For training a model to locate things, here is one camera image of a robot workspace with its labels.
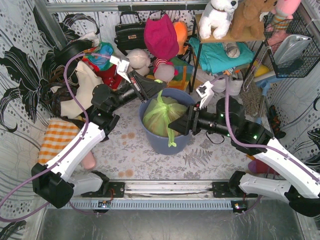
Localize black wire basket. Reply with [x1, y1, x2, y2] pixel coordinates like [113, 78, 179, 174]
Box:
[264, 12, 320, 78]

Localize teal folded clothes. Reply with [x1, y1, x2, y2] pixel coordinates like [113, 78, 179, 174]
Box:
[198, 42, 255, 74]

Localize green trash bag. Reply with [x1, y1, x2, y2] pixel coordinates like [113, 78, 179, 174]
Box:
[142, 90, 187, 148]

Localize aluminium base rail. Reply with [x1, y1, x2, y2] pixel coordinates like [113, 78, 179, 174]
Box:
[58, 174, 292, 213]

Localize pink cylinder pillow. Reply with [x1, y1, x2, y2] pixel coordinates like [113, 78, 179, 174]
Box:
[81, 151, 97, 170]

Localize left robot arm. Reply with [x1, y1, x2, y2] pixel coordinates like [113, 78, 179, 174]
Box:
[31, 70, 167, 209]

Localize white sneaker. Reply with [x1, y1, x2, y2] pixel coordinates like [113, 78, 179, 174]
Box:
[228, 70, 244, 96]

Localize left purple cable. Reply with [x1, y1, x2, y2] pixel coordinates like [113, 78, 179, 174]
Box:
[0, 52, 112, 223]

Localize orange checkered cloth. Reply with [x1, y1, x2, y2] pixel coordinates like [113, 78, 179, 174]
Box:
[37, 117, 80, 164]

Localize silver foil pouch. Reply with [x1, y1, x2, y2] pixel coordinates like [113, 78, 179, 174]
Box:
[273, 34, 313, 65]

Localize pink white plush doll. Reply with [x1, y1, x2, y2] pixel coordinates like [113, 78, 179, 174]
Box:
[153, 58, 179, 83]

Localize white plush lamb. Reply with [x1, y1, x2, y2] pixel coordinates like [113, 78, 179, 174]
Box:
[126, 48, 151, 76]

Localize magenta cloth bag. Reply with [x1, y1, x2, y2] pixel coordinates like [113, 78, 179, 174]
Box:
[143, 13, 179, 60]

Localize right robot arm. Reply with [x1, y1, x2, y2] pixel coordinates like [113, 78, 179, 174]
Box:
[168, 96, 320, 217]

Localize red folded cloth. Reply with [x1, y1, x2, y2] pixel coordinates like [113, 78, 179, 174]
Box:
[95, 65, 123, 90]

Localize orange plush toy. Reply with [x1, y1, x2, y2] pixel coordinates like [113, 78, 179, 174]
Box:
[173, 21, 188, 55]

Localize brown teddy bear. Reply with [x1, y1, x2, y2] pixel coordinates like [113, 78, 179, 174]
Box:
[230, 0, 278, 39]

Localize blue trash bin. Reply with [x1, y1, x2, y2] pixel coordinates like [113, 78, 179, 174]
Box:
[138, 88, 195, 156]

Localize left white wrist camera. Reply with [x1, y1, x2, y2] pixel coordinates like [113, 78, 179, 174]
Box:
[109, 55, 131, 83]

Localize rainbow striped bag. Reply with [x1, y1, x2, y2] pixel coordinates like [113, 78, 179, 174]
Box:
[146, 57, 194, 90]

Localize colourful printed bag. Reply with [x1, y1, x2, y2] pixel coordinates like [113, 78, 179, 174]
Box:
[82, 42, 114, 72]

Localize striped colourful sock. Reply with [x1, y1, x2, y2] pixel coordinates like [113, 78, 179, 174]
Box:
[248, 159, 278, 174]

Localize pink plush toy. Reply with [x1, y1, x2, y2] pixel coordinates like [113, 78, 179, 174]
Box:
[271, 0, 301, 28]

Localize wooden metal shelf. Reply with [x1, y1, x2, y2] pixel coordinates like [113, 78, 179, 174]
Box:
[187, 14, 266, 93]

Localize cream canvas tote bag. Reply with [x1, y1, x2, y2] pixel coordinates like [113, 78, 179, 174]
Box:
[51, 61, 103, 119]

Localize white plush dog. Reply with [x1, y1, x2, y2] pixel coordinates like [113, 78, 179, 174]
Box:
[199, 0, 239, 40]

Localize black leather handbag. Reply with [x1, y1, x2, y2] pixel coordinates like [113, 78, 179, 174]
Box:
[114, 11, 147, 56]

